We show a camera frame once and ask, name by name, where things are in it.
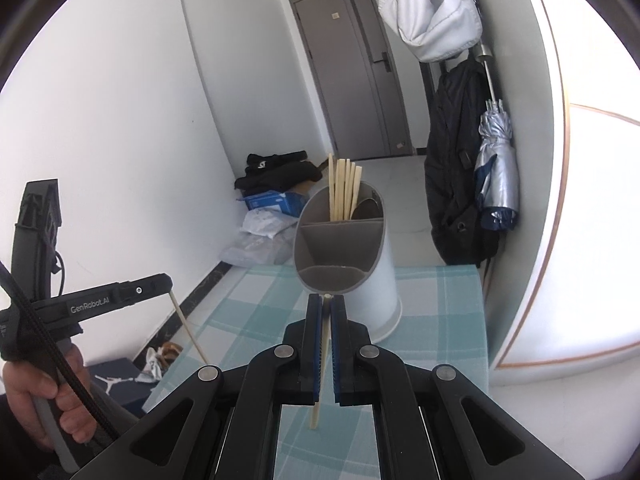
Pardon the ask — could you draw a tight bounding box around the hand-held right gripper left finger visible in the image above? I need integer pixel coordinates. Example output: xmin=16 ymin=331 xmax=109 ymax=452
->
xmin=70 ymin=294 xmax=323 ymax=480

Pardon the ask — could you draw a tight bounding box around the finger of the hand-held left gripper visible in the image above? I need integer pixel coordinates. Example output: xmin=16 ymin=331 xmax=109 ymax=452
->
xmin=117 ymin=273 xmax=175 ymax=307

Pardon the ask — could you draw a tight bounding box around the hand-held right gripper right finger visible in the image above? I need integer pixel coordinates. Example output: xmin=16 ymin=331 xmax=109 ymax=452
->
xmin=327 ymin=295 xmax=568 ymax=480

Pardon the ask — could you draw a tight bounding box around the single wooden chopstick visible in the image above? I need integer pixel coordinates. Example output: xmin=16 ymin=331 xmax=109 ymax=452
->
xmin=307 ymin=294 xmax=333 ymax=431
xmin=168 ymin=287 xmax=208 ymax=365

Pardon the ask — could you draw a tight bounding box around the white grey utensil holder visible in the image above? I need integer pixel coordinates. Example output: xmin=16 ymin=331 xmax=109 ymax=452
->
xmin=292 ymin=180 xmax=403 ymax=343

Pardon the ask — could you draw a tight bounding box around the metal spoon with hammered handle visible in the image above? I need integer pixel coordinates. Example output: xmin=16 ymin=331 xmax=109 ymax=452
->
xmin=350 ymin=199 xmax=382 ymax=221

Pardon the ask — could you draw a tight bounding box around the bunch of wooden chopsticks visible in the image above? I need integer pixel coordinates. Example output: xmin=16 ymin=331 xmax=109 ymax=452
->
xmin=327 ymin=152 xmax=363 ymax=222

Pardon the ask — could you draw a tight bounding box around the person's left hand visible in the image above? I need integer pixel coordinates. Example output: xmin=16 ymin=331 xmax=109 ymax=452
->
xmin=2 ymin=345 xmax=99 ymax=453

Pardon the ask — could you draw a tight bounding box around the crumpled white paper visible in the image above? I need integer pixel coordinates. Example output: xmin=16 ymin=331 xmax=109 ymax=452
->
xmin=137 ymin=347 xmax=168 ymax=383

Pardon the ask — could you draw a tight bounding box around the dark blue shoe box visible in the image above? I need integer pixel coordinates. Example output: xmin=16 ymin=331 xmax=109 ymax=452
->
xmin=87 ymin=357 xmax=156 ymax=418

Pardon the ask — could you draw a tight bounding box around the teal checkered tablecloth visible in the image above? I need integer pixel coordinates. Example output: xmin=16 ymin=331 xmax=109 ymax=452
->
xmin=142 ymin=262 xmax=488 ymax=480

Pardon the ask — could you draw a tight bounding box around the grey plastic bag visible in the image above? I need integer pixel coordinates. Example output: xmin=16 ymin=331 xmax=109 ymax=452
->
xmin=220 ymin=230 xmax=296 ymax=266

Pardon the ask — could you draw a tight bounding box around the white plastic mailer bag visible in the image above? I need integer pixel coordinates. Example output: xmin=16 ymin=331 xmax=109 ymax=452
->
xmin=240 ymin=209 xmax=298 ymax=236

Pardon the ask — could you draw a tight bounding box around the blue cardboard box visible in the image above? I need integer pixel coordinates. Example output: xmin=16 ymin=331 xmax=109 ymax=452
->
xmin=244 ymin=187 xmax=311 ymax=217

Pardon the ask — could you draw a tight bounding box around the pile of black clothes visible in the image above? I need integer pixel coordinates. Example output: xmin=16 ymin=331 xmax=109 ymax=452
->
xmin=234 ymin=150 xmax=323 ymax=193

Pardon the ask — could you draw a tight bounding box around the black backpack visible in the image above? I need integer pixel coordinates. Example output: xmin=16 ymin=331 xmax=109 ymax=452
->
xmin=424 ymin=55 xmax=501 ymax=267

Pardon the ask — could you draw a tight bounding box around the silver folded umbrella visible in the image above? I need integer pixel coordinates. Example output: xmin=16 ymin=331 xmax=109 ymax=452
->
xmin=472 ymin=42 xmax=520 ymax=231

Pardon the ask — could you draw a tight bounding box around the white gold-trimmed panel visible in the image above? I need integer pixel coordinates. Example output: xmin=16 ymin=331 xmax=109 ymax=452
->
xmin=490 ymin=0 xmax=640 ymax=386

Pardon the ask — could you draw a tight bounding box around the grey entrance door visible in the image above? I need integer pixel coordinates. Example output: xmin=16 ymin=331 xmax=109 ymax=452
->
xmin=289 ymin=0 xmax=416 ymax=160

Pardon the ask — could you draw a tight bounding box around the white hanging bag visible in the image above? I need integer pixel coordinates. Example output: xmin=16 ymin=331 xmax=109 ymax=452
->
xmin=377 ymin=0 xmax=483 ymax=62

